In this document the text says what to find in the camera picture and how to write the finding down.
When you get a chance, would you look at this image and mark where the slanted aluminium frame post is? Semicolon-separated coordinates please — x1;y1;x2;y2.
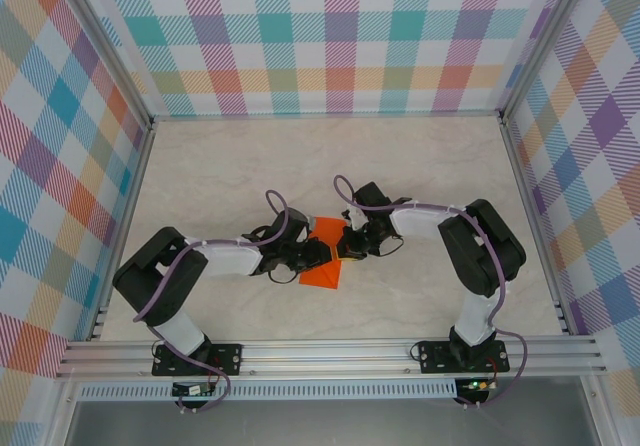
499;0;594;122
49;0;154;132

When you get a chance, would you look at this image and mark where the aluminium side rail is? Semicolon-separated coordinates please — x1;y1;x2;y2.
85;125;157;342
499;115;576;337

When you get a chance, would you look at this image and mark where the grey metal panel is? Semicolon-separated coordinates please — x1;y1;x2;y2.
64;399;601;446

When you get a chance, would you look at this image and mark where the thin black right gripper cable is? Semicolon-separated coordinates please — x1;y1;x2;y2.
372;233;404;260

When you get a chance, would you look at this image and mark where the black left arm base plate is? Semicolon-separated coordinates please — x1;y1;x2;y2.
151;341;245;378

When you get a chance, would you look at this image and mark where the slotted grey cable duct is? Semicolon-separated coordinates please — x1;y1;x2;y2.
78;378;459;401

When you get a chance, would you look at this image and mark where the thin black left gripper cable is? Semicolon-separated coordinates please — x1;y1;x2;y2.
268;264;297;285

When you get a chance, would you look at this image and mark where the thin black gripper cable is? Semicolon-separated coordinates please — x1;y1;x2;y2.
268;264;297;285
372;233;404;260

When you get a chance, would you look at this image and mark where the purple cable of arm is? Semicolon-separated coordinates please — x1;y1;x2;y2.
333;174;530;410
133;189;291;415

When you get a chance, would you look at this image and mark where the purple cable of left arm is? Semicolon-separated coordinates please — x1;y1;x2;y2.
133;189;291;415

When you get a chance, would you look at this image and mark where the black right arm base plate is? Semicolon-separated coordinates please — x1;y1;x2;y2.
418;338;511;375

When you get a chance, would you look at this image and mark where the thin aluminium rear rail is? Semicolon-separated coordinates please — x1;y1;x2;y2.
149;109;504;122

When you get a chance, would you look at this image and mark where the small black circuit board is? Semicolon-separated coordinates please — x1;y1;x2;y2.
171;383;217;398

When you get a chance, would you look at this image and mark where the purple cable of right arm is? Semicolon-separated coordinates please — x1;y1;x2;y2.
333;174;530;410

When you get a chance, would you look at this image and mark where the long aluminium mounting rail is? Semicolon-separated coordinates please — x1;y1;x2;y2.
55;334;609;380

